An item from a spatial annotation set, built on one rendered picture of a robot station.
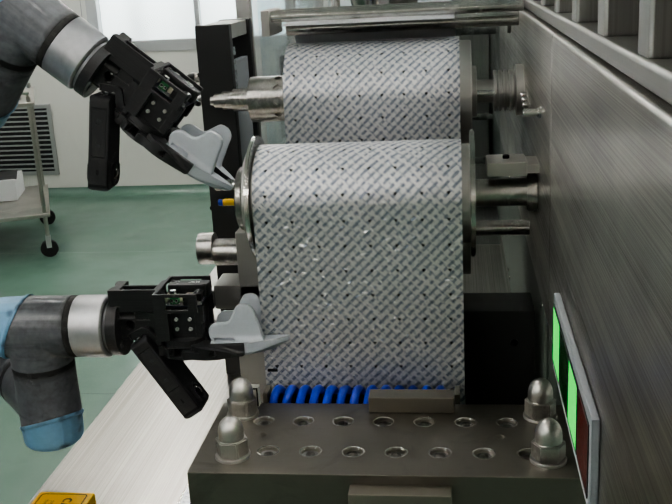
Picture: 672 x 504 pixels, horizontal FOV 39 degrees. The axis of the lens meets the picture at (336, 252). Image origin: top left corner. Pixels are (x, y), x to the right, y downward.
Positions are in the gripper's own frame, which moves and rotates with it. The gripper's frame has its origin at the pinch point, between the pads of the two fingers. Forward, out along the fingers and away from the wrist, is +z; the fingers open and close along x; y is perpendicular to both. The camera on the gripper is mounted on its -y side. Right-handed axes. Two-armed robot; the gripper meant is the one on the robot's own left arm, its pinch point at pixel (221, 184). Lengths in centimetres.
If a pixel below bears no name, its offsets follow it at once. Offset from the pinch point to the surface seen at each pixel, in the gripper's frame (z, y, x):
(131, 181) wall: -87, -224, 551
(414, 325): 27.6, 2.3, -5.4
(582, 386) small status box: 31, 19, -45
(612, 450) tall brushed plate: 31, 20, -55
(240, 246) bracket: 6.2, -5.5, 1.9
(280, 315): 14.7, -6.6, -5.4
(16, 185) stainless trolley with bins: -125, -223, 429
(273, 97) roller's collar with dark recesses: -2.6, 7.2, 22.7
